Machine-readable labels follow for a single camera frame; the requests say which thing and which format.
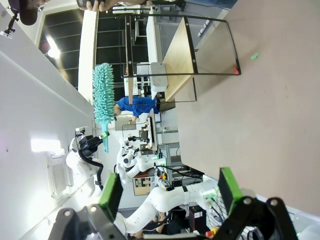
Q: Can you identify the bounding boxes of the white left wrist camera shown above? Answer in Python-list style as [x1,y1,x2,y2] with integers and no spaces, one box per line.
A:
[74,126,89,138]

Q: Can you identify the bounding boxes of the black box with red label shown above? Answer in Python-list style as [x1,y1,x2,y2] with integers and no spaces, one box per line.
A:
[188,205,208,235]

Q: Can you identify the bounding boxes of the seated person dark clothes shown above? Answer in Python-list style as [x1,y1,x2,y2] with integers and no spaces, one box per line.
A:
[127,207,192,240]

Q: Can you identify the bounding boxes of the brown board black pattern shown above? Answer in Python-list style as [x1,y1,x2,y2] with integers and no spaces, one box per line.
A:
[132,176,152,197]

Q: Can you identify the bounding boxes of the black corrugated arm cable hose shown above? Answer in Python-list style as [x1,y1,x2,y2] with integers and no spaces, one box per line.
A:
[78,149,105,187]

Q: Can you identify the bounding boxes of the wooden shelf black metal frame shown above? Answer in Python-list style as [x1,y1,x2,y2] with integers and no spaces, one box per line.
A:
[118,11,242,106]

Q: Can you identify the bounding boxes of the rectangular ceiling lamp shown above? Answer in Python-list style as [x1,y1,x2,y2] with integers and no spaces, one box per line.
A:
[30,138,61,153]

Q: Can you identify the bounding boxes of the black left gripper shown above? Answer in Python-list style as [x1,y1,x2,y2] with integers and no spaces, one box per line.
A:
[78,131,111,157]

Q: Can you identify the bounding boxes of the black camera clamp mount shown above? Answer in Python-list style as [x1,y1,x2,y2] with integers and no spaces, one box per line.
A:
[0,7,20,39]

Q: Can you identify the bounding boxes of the black strap on arm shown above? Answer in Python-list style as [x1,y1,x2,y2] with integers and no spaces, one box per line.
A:
[181,185,191,202]

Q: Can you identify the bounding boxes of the aluminium profile rack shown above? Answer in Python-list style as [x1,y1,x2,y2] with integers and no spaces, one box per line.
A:
[157,142,181,173]

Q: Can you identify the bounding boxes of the person's left hand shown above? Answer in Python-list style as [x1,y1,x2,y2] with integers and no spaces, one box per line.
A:
[84,0,109,13]

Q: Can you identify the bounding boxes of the white ceiling air vent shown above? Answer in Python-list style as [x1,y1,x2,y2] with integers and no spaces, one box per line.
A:
[46,152,75,200]

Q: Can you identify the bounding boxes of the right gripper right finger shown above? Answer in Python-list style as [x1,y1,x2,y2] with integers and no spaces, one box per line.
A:
[217,166,301,240]

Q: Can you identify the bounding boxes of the person in blue shirt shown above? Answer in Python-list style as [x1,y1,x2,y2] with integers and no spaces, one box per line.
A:
[113,96,161,118]

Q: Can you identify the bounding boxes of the teal microfiber duster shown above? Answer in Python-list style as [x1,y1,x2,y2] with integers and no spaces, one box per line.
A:
[92,62,117,153]

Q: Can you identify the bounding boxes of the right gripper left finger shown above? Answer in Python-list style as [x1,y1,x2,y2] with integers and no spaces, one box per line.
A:
[48,171,126,240]

